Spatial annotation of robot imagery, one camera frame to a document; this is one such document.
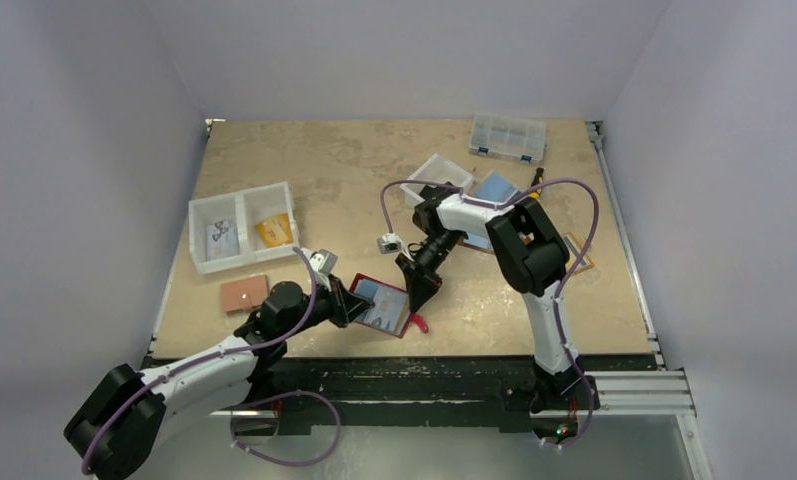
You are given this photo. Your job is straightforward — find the white two-compartment bin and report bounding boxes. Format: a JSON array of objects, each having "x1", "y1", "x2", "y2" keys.
[{"x1": 188, "y1": 182, "x2": 300, "y2": 275}]

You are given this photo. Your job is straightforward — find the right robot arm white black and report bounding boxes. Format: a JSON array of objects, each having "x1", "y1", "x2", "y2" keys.
[{"x1": 380, "y1": 181, "x2": 598, "y2": 413}]

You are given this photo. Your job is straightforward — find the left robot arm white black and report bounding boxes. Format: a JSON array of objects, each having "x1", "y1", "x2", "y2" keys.
[{"x1": 63, "y1": 275, "x2": 374, "y2": 479}]

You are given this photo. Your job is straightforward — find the open brown card holder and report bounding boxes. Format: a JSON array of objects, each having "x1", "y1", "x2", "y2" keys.
[{"x1": 458, "y1": 232, "x2": 494, "y2": 254}]

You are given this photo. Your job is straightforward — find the small white square bin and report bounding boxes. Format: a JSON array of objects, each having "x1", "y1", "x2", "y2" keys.
[{"x1": 399, "y1": 154, "x2": 476, "y2": 207}]

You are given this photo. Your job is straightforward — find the yellow black screwdriver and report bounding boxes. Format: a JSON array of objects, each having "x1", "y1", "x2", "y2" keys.
[{"x1": 530, "y1": 167, "x2": 545, "y2": 200}]

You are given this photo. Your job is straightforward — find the open tan card holder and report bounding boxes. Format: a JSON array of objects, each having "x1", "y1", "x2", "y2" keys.
[{"x1": 562, "y1": 232, "x2": 595, "y2": 275}]

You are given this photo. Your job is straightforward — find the clear plastic organizer box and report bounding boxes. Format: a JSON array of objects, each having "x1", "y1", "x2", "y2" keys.
[{"x1": 469, "y1": 113, "x2": 547, "y2": 164}]

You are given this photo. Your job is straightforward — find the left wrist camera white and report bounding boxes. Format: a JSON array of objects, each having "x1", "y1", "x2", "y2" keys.
[{"x1": 309, "y1": 249, "x2": 338, "y2": 276}]

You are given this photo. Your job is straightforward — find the grey card in bin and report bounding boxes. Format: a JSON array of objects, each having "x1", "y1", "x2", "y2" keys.
[{"x1": 205, "y1": 219, "x2": 239, "y2": 261}]

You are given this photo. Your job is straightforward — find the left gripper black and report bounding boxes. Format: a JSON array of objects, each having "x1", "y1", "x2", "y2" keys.
[{"x1": 280, "y1": 273, "x2": 373, "y2": 339}]

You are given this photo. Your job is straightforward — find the open blue card holder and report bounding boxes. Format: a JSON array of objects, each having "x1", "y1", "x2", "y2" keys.
[{"x1": 472, "y1": 172, "x2": 522, "y2": 204}]

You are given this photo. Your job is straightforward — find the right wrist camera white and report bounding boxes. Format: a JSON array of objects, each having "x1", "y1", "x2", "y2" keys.
[{"x1": 376, "y1": 232, "x2": 411, "y2": 258}]

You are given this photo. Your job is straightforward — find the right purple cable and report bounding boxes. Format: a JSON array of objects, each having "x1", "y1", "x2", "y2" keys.
[{"x1": 379, "y1": 177, "x2": 602, "y2": 453}]

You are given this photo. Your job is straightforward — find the closed pink-brown card holder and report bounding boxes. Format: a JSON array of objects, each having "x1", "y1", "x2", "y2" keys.
[{"x1": 220, "y1": 275, "x2": 269, "y2": 315}]

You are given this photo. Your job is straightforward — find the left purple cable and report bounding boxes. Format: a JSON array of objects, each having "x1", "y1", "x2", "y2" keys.
[{"x1": 79, "y1": 246, "x2": 342, "y2": 477}]

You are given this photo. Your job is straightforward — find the aluminium frame rail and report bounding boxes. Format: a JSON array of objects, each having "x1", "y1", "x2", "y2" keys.
[{"x1": 583, "y1": 333, "x2": 695, "y2": 416}]

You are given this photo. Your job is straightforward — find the purple cable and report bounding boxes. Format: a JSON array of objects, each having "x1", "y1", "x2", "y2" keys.
[
  {"x1": 79, "y1": 246, "x2": 342, "y2": 477},
  {"x1": 379, "y1": 177, "x2": 602, "y2": 453}
]

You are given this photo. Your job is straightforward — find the red card holder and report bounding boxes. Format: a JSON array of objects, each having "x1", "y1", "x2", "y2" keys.
[{"x1": 350, "y1": 273, "x2": 430, "y2": 338}]

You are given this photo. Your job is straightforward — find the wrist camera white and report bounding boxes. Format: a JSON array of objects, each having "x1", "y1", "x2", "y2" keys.
[
  {"x1": 376, "y1": 232, "x2": 411, "y2": 258},
  {"x1": 309, "y1": 249, "x2": 338, "y2": 276}
]

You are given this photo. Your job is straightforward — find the orange card in bin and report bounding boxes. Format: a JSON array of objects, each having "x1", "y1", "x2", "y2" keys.
[{"x1": 255, "y1": 213, "x2": 294, "y2": 248}]

